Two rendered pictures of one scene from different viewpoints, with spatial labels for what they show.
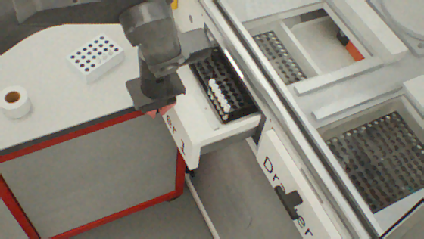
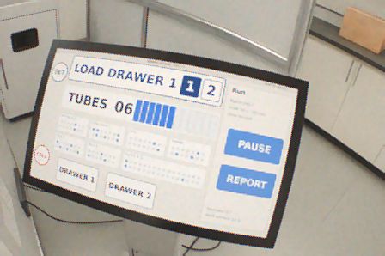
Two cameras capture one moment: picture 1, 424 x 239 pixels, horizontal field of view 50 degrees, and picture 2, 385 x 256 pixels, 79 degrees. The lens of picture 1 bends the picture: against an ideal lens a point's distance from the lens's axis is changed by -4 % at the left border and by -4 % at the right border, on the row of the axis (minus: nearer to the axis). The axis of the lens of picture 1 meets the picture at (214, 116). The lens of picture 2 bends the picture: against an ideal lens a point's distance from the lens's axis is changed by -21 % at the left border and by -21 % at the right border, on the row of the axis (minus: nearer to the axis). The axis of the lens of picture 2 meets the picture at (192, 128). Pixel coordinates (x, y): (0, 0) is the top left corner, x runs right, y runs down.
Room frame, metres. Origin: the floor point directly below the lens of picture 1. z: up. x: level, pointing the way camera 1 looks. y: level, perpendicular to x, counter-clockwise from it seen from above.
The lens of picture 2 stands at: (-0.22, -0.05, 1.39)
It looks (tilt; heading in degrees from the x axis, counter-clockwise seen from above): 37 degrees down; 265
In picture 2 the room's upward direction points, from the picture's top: 8 degrees clockwise
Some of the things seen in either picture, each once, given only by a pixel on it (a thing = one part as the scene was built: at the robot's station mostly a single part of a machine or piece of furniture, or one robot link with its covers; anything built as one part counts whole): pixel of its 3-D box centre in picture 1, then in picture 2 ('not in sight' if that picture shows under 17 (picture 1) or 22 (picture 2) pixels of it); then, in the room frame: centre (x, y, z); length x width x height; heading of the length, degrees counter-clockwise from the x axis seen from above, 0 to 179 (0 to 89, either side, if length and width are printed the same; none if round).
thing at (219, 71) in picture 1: (248, 77); not in sight; (0.70, -0.06, 0.87); 0.22 x 0.18 x 0.06; 124
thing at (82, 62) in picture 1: (95, 57); not in sight; (0.75, 0.33, 0.78); 0.12 x 0.08 x 0.04; 146
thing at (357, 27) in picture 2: not in sight; (366, 29); (-1.81, -2.22, 1.04); 0.41 x 0.32 x 0.28; 131
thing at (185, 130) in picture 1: (167, 102); not in sight; (0.59, 0.11, 0.87); 0.29 x 0.02 x 0.11; 34
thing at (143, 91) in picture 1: (155, 79); not in sight; (0.54, 0.12, 1.01); 0.10 x 0.07 x 0.07; 123
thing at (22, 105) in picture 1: (14, 102); not in sight; (0.58, 0.48, 0.78); 0.07 x 0.07 x 0.04
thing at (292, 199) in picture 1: (291, 200); not in sight; (0.39, -0.17, 0.91); 0.07 x 0.04 x 0.01; 34
